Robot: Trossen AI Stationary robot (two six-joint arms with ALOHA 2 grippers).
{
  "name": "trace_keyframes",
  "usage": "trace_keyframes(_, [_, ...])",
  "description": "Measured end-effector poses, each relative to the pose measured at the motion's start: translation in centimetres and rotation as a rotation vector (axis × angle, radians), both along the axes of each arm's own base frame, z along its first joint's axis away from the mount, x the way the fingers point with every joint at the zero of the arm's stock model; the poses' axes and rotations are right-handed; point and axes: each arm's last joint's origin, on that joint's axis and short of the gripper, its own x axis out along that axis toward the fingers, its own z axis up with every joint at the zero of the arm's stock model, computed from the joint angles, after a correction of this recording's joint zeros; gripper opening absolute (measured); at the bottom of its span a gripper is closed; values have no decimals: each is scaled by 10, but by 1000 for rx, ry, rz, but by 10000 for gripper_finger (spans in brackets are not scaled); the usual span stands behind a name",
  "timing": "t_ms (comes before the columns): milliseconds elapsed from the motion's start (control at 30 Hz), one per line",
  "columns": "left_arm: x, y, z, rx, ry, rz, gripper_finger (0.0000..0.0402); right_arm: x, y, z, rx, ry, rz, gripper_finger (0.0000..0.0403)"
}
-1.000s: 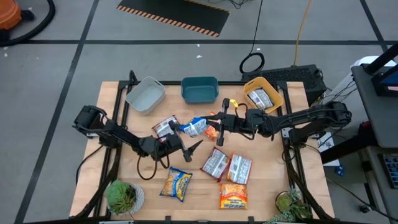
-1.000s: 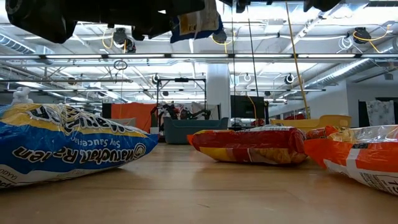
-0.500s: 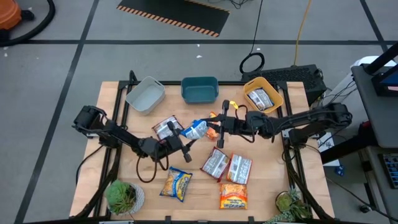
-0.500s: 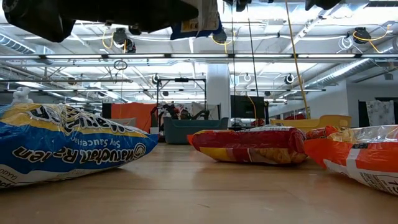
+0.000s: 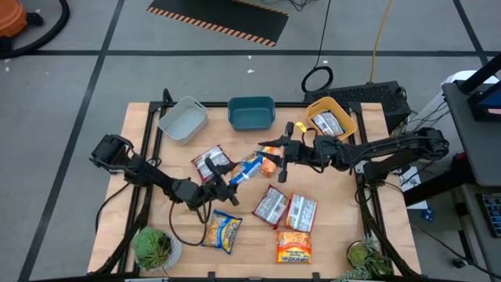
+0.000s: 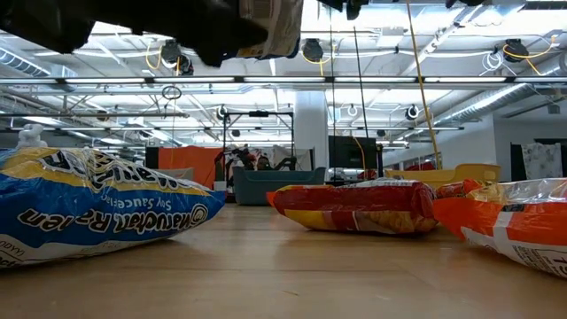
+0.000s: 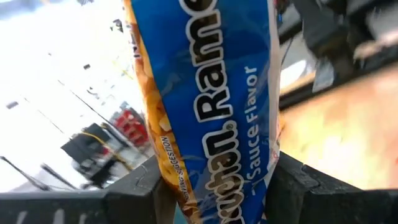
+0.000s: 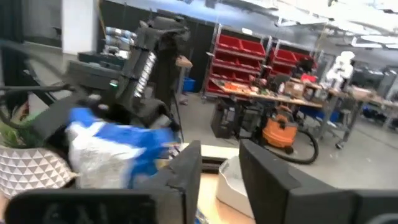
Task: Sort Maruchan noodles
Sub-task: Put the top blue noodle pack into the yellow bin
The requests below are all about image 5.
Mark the white paper sheet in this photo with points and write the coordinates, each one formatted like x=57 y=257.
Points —
x=413 y=176

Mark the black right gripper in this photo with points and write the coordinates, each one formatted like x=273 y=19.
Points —
x=297 y=150

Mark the small black floor object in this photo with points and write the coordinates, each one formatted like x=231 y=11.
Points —
x=458 y=262

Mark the blue Maruchan noodle pack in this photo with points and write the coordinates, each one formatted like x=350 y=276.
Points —
x=221 y=232
x=328 y=123
x=246 y=168

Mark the grey plastic bin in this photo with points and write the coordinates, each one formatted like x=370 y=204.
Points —
x=184 y=121

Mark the teal plastic bin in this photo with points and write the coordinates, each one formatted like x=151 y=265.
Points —
x=250 y=115

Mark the orange Maruchan noodle pack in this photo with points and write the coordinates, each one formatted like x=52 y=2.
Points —
x=270 y=166
x=293 y=246
x=301 y=212

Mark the black computer case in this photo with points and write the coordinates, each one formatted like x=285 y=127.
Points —
x=364 y=96

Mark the orange shop vacuum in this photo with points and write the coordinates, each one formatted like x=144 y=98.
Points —
x=9 y=17

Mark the succulent in white pot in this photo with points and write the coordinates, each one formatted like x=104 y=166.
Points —
x=150 y=246

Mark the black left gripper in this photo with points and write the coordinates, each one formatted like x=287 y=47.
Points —
x=213 y=192

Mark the red Maruchan noodle pack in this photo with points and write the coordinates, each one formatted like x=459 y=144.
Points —
x=207 y=160
x=271 y=205

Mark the yellow tag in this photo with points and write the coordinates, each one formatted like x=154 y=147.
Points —
x=300 y=126

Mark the black hazard-striped floor mat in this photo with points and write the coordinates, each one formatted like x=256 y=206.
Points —
x=219 y=17

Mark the black aluminium table frame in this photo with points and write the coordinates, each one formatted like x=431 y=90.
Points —
x=217 y=104

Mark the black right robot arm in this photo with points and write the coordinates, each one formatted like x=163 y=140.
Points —
x=391 y=147

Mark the black slanted beam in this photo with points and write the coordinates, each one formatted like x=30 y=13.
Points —
x=479 y=74

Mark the grey equipment cart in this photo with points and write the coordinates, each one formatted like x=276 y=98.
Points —
x=473 y=156

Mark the black keyboard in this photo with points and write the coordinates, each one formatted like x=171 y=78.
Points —
x=493 y=215

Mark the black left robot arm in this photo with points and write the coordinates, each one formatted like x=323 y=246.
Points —
x=148 y=176

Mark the succulent in dark pot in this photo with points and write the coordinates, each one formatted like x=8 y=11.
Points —
x=358 y=254

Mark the yellow plastic bin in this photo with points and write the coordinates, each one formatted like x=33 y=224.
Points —
x=332 y=103

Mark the black monitor with blue screen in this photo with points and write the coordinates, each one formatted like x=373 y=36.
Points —
x=481 y=107

